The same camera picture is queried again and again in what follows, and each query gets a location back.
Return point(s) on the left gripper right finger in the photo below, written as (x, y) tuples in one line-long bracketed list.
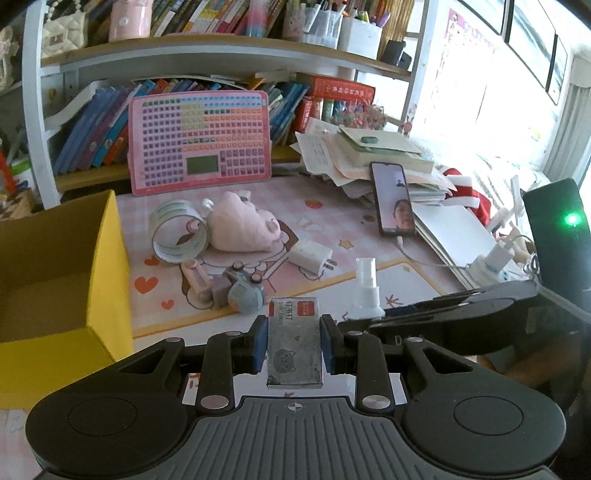
[(361, 355)]

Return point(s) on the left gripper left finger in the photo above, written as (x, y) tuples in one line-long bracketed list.
[(227, 355)]

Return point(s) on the clear spray bottle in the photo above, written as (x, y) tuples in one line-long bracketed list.
[(366, 297)]

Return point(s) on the grey toy camera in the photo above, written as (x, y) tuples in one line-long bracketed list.
[(238, 289)]

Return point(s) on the grey staples box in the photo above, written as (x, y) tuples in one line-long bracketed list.
[(294, 354)]

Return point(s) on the pink utility knife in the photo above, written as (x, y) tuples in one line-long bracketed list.
[(198, 280)]

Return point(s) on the pink plush toy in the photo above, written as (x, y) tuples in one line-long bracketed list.
[(237, 226)]

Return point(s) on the right hand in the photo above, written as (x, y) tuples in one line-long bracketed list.
[(555, 358)]

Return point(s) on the white power strip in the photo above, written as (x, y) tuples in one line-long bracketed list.
[(498, 266)]

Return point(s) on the pink cartoon desk mat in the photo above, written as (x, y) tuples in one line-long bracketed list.
[(309, 209)]

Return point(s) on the black device green light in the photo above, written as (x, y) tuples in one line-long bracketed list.
[(561, 234)]

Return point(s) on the stack of papers and books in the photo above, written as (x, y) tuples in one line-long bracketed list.
[(452, 231)]

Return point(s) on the white charger plug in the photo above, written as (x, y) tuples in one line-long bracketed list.
[(311, 257)]

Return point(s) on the clear tape roll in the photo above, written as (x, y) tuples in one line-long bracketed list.
[(177, 232)]

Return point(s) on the red white santa hat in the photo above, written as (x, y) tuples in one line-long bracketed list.
[(466, 195)]

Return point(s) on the black smartphone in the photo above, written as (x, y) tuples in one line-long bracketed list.
[(395, 211)]

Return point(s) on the yellow cardboard box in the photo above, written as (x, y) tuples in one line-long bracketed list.
[(65, 307)]

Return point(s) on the pink learning keyboard toy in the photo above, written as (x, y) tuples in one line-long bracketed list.
[(193, 139)]

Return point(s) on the row of blue books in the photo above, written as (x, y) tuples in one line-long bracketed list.
[(96, 128)]

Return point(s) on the red book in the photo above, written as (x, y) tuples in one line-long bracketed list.
[(331, 88)]

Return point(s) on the white pen holder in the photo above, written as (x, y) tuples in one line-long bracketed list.
[(360, 38)]

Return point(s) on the pink container on shelf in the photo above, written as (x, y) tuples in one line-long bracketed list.
[(130, 19)]

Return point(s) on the white bookshelf frame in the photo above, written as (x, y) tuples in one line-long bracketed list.
[(175, 56)]

